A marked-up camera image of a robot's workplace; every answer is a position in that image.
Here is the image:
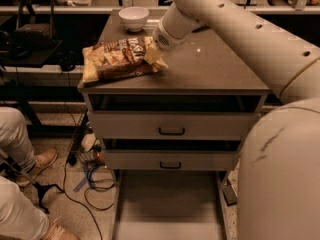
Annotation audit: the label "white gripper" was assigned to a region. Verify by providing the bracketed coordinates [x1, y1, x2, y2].
[144, 19, 183, 65]

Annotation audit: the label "brown sea salt chip bag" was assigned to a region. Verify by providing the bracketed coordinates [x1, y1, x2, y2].
[82, 36, 168, 83]

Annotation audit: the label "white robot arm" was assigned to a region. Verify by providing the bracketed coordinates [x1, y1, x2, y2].
[154, 0, 320, 240]

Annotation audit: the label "grey drawer cabinet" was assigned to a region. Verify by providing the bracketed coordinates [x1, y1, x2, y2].
[77, 8, 272, 240]

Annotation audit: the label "black bag on side table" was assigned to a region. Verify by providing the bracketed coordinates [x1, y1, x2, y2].
[14, 0, 55, 50]

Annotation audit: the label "open bottom drawer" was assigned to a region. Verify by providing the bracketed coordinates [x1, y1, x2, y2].
[112, 171, 231, 240]

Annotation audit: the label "white ceramic bowl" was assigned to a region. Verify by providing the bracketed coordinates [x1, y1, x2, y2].
[118, 7, 149, 32]

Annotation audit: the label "tan shoe upper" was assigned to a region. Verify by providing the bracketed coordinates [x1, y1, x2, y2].
[16, 148, 58, 188]

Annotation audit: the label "tan shoe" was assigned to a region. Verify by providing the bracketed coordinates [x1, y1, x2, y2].
[16, 148, 58, 188]
[40, 221, 80, 240]

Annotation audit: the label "person's upper leg beige trousers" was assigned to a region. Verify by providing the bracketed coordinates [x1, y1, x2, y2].
[0, 107, 35, 172]

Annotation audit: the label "person's leg beige trousers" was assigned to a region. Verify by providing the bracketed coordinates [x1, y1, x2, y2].
[0, 107, 35, 172]
[0, 177, 49, 240]

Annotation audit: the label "black power brick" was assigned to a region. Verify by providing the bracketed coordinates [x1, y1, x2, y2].
[222, 184, 238, 206]

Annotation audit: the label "tan shoe lower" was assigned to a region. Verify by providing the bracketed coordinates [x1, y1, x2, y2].
[40, 221, 80, 240]

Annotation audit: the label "person's lower leg beige trousers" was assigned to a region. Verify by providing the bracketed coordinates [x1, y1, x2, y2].
[0, 177, 49, 240]

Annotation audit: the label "top drawer with black handle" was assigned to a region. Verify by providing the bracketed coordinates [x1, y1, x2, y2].
[88, 112, 258, 141]

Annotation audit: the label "drawer with black handle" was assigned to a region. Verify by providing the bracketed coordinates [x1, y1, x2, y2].
[88, 112, 258, 141]
[103, 150, 239, 171]

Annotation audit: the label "black floor cable left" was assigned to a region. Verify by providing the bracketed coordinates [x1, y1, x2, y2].
[61, 110, 116, 240]

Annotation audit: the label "middle drawer with black handle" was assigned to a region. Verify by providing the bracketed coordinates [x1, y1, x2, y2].
[103, 150, 239, 171]

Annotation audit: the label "blue cable loop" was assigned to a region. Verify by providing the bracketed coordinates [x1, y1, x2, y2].
[85, 163, 107, 190]

